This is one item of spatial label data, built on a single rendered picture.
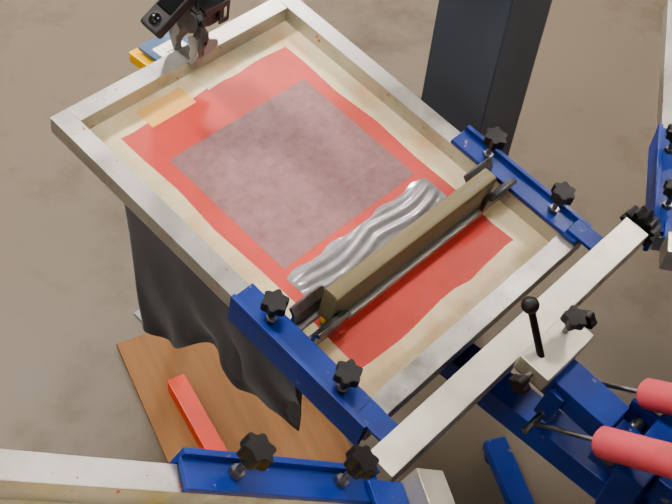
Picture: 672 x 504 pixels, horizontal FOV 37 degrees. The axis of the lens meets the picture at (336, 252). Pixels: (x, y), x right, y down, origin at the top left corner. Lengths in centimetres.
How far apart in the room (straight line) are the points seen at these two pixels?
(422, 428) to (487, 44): 102
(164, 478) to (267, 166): 81
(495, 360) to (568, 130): 214
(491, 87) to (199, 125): 73
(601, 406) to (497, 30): 92
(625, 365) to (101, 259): 158
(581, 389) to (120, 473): 77
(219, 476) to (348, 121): 92
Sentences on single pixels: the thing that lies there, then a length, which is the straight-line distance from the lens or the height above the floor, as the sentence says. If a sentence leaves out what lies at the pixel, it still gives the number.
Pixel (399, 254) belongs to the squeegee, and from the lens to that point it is 164.
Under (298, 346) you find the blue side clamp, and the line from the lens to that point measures 158.
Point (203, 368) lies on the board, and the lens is 281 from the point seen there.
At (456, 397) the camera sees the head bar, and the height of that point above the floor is 107.
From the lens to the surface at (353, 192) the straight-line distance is 182.
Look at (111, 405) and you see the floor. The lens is 279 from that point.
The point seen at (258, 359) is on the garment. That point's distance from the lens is 186.
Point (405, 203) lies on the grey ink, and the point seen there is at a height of 104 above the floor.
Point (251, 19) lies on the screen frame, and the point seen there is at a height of 113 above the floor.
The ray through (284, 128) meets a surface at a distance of 190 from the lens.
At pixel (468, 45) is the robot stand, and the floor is 99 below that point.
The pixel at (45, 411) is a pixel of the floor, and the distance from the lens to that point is 281.
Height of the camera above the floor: 235
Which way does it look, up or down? 49 degrees down
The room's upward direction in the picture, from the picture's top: 6 degrees clockwise
